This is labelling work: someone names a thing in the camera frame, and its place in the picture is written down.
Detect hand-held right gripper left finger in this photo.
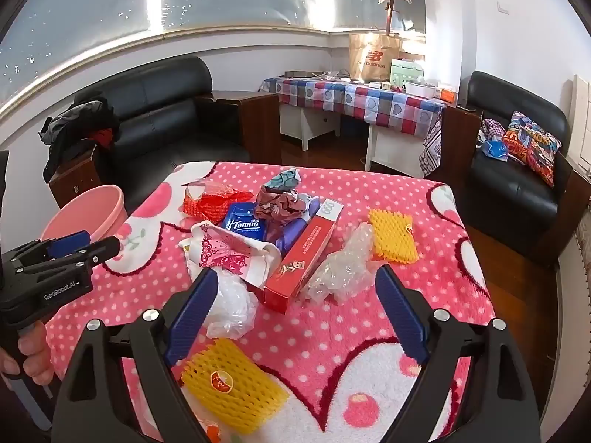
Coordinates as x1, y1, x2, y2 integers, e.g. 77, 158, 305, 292
51, 267, 220, 443

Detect long red box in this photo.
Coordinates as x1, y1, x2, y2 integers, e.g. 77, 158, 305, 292
263, 198, 345, 310

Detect white cabinet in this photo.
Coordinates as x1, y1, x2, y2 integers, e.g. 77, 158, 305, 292
573, 74, 591, 171

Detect yellow foam fruit net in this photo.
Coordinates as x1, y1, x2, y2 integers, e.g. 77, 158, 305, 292
181, 338, 291, 435
368, 209, 419, 265

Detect purple patterned hanging cloth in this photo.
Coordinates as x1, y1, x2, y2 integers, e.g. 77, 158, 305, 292
419, 111, 446, 177

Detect brown paper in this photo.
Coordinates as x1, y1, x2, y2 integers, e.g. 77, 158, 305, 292
255, 183, 310, 224

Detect person's left hand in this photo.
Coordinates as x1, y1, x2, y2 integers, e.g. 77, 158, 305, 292
0, 320, 54, 381

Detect brown paper bag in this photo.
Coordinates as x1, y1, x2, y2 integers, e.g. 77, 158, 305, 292
348, 32, 402, 83

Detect red transparent wrapper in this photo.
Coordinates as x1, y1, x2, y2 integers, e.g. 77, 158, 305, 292
182, 176, 241, 224

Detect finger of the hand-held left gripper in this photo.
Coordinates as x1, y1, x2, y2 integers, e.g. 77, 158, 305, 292
14, 235, 122, 283
9, 231, 92, 265

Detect green box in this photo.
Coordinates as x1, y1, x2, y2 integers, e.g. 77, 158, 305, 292
390, 59, 426, 86

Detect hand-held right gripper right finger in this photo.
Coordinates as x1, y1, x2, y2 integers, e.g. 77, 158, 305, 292
375, 264, 541, 443

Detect pink plastic bin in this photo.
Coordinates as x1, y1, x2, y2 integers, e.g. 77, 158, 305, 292
41, 185, 129, 245

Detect orange wrapper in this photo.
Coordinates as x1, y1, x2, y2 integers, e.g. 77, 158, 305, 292
201, 420, 225, 443

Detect dark clothes pile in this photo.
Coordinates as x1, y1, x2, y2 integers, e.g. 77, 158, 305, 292
39, 99, 121, 171

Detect white butterfly print bag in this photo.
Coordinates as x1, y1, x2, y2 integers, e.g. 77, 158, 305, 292
180, 221, 282, 287

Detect pink dotted blanket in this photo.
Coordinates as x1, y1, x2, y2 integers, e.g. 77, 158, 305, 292
46, 161, 497, 443

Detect colourful printed cushion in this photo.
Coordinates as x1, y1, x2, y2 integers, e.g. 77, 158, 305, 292
503, 111, 561, 188

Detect clear bubble wrap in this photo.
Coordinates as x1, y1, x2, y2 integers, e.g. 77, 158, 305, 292
307, 224, 386, 303

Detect white plastic bag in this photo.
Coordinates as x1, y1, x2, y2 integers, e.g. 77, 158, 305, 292
205, 268, 259, 340

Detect purple face mask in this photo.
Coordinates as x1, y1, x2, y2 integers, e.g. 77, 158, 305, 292
268, 196, 321, 252

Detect black leather armchair wooden arms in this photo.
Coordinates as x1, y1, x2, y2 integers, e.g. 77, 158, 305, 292
48, 55, 281, 210

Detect teal wrapper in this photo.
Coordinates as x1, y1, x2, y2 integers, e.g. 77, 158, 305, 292
270, 168, 303, 192

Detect wooden coat stand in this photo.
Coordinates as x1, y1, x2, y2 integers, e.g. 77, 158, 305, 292
383, 0, 398, 35

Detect white desk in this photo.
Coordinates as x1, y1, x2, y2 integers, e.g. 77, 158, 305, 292
279, 102, 426, 167

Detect plaid cloth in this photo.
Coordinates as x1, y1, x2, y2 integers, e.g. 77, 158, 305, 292
478, 119, 506, 146

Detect white bowl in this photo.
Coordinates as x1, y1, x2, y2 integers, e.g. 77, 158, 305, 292
404, 80, 437, 99

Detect blue tissue pack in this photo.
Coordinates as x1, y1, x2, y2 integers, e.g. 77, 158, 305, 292
223, 203, 269, 243

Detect blue crumpled bag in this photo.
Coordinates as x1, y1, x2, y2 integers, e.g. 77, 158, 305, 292
480, 141, 509, 161

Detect checkered cloth table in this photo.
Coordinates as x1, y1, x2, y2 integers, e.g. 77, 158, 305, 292
261, 76, 448, 137

